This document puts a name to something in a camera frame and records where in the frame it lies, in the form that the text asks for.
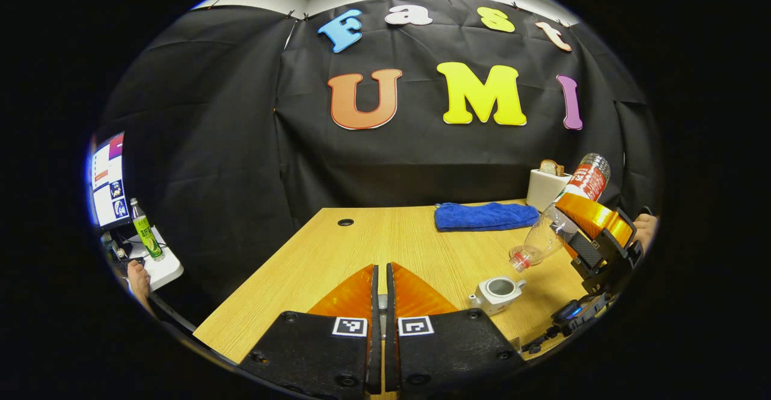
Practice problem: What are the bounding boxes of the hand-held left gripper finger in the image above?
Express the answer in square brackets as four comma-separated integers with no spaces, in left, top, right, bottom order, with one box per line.
[237,263,382,398]
[385,261,526,398]

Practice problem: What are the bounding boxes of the clear water bottle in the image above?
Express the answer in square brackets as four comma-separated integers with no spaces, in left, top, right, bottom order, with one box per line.
[509,153,611,273]

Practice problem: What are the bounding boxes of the white teacup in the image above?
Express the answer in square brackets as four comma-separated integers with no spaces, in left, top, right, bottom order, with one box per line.
[469,276,527,317]

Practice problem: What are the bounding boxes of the green drink bottle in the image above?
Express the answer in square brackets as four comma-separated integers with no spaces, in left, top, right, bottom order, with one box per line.
[130,198,165,262]

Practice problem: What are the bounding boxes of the white toaster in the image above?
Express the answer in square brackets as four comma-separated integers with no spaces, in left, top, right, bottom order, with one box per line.
[526,168,573,213]

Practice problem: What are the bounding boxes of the blue towel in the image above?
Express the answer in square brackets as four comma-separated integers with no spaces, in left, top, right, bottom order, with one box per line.
[434,202,541,233]

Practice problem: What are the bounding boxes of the white side table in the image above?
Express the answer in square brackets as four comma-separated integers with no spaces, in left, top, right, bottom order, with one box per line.
[105,225,185,293]

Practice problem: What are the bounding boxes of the computer monitor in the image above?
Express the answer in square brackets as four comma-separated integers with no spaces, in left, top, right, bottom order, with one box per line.
[89,132,131,230]

